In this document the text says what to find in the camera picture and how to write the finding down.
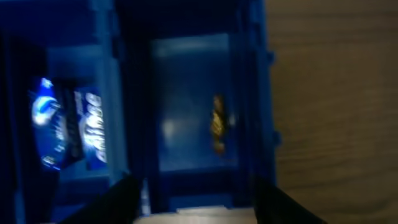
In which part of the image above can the gold wrapped candy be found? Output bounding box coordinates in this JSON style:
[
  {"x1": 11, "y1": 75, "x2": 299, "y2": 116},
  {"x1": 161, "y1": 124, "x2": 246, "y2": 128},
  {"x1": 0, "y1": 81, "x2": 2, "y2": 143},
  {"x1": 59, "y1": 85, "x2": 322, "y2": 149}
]
[{"x1": 210, "y1": 93, "x2": 231, "y2": 156}]

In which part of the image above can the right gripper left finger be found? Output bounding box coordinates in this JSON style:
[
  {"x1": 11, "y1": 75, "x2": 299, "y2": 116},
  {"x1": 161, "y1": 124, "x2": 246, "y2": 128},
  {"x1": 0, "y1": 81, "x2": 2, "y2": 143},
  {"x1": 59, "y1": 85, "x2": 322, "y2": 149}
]
[{"x1": 58, "y1": 174, "x2": 141, "y2": 224}]

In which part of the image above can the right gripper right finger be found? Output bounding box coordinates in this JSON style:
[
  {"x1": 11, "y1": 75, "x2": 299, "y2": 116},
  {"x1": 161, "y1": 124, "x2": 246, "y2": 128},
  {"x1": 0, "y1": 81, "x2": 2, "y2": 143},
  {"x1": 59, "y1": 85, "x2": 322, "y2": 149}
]
[{"x1": 253, "y1": 175, "x2": 327, "y2": 224}]

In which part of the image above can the blue tray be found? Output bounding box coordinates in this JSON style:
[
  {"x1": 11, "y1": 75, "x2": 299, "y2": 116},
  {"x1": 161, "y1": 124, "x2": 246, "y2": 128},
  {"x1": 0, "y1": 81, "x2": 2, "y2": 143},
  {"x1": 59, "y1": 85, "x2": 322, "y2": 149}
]
[{"x1": 0, "y1": 0, "x2": 282, "y2": 224}]

